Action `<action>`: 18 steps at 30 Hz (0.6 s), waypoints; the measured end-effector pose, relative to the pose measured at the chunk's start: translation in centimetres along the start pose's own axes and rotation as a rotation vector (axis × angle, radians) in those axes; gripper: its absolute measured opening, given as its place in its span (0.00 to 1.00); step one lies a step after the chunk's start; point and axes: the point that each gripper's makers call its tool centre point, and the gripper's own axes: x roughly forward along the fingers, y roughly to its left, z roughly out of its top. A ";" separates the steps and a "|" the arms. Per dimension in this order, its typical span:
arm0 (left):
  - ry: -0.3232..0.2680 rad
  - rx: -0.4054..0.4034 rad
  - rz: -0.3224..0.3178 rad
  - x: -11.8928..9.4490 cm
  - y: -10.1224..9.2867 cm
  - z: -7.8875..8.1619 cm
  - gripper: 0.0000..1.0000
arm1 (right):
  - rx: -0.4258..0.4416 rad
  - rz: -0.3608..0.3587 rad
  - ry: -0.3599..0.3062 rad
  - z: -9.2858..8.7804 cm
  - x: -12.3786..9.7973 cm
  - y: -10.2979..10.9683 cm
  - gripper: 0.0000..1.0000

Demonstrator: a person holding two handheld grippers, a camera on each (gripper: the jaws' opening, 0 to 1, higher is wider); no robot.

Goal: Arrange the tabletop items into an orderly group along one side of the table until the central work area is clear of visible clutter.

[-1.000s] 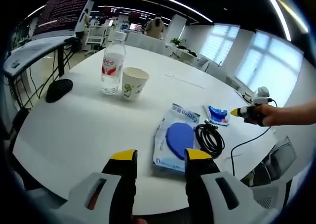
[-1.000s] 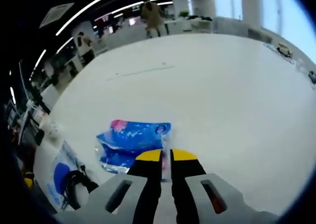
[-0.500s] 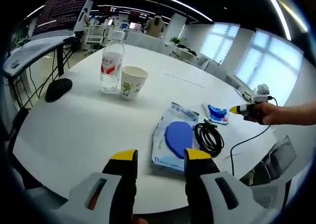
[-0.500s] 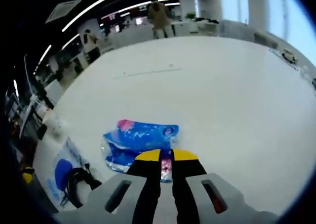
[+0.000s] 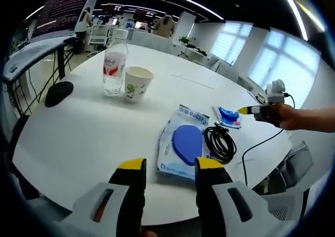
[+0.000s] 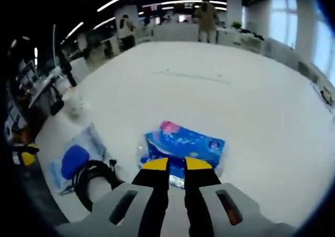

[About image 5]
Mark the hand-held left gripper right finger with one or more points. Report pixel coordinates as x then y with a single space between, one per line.
217 195

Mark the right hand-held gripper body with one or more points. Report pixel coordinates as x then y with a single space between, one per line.
273 95

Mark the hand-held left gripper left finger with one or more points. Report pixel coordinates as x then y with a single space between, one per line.
125 195

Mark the blue pink plastic packet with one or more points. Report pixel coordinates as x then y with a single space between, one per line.
229 116

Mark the clear bag with blue pad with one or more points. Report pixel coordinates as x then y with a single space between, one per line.
183 142

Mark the white paper cup green print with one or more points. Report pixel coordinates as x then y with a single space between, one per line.
136 85

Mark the black computer mouse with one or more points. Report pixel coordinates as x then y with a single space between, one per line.
58 93

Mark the clear water bottle red label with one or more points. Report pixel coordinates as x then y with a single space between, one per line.
113 64

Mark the person's right hand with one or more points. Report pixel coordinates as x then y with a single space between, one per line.
285 116

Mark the person's left hand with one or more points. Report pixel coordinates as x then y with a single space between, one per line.
149 234

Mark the grey mesh chair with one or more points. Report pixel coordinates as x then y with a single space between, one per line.
285 174

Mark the white round table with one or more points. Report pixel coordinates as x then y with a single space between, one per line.
91 132

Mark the green potted plant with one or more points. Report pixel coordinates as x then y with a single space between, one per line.
186 40

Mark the large dark monitor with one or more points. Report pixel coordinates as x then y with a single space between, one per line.
65 9

